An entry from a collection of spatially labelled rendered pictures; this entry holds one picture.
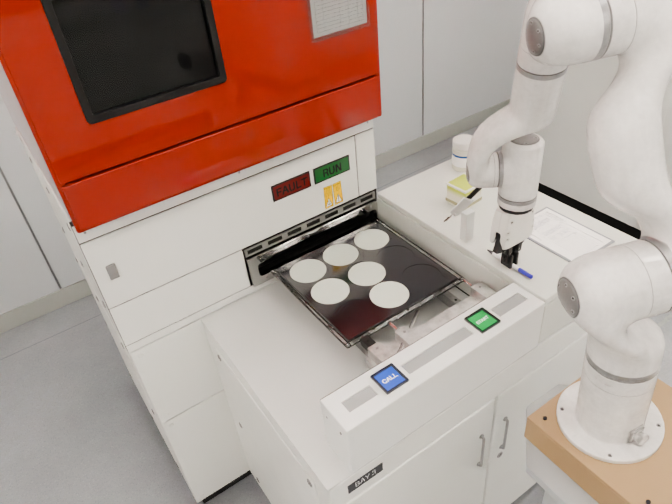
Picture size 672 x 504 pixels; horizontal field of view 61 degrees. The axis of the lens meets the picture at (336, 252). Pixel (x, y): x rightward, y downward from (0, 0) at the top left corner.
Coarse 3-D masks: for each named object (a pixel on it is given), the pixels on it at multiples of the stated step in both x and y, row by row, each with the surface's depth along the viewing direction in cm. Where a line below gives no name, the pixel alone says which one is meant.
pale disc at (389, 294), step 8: (376, 288) 147; (384, 288) 147; (392, 288) 147; (400, 288) 146; (376, 296) 145; (384, 296) 144; (392, 296) 144; (400, 296) 144; (408, 296) 144; (376, 304) 142; (384, 304) 142; (392, 304) 142; (400, 304) 142
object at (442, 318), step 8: (456, 304) 143; (464, 304) 142; (472, 304) 142; (448, 312) 141; (456, 312) 140; (432, 320) 139; (440, 320) 139; (448, 320) 139; (416, 328) 137; (424, 328) 137; (432, 328) 137; (392, 344) 134; (392, 352) 132; (368, 360) 131
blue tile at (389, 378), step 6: (384, 372) 117; (390, 372) 117; (396, 372) 117; (378, 378) 116; (384, 378) 116; (390, 378) 115; (396, 378) 115; (402, 378) 115; (384, 384) 114; (390, 384) 114; (396, 384) 114
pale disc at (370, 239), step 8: (360, 232) 167; (368, 232) 167; (376, 232) 166; (384, 232) 166; (360, 240) 164; (368, 240) 164; (376, 240) 163; (384, 240) 163; (368, 248) 161; (376, 248) 160
